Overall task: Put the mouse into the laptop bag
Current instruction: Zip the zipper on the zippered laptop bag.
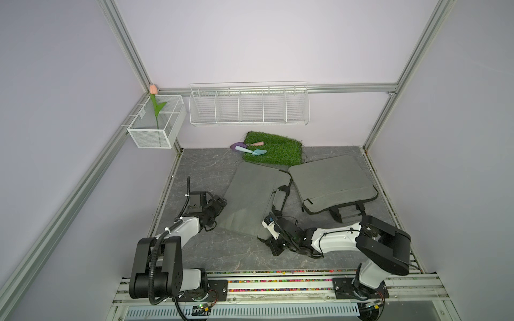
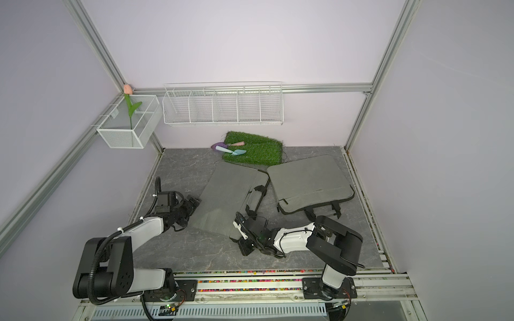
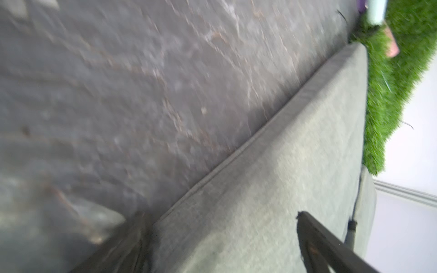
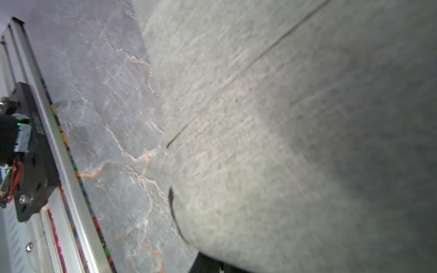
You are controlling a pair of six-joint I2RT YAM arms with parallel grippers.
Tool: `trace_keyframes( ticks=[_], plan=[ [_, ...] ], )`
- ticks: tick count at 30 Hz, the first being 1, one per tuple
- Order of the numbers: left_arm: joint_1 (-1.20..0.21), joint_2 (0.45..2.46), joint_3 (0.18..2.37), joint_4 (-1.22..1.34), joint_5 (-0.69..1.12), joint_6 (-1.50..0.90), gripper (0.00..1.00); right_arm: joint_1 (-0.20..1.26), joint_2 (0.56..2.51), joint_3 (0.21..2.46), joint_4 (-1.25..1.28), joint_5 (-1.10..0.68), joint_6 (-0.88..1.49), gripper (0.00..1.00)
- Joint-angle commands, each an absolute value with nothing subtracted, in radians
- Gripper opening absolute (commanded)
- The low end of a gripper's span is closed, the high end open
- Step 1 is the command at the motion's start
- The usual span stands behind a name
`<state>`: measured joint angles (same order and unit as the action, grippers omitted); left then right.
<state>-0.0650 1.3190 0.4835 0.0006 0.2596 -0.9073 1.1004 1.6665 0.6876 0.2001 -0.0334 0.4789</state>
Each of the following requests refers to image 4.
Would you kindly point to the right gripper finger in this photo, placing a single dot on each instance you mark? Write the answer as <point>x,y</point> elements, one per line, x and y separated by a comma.
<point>206,264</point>

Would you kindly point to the grey laptop bag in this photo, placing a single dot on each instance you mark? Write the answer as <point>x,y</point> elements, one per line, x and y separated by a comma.
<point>301,135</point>

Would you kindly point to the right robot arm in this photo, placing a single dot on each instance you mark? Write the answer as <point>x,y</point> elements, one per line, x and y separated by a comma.
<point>12,135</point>

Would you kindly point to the aluminium front rail frame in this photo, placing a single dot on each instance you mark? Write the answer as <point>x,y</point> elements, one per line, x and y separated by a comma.
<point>47,224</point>

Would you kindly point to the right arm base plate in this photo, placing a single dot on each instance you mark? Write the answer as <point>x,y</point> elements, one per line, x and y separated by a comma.
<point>39,176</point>

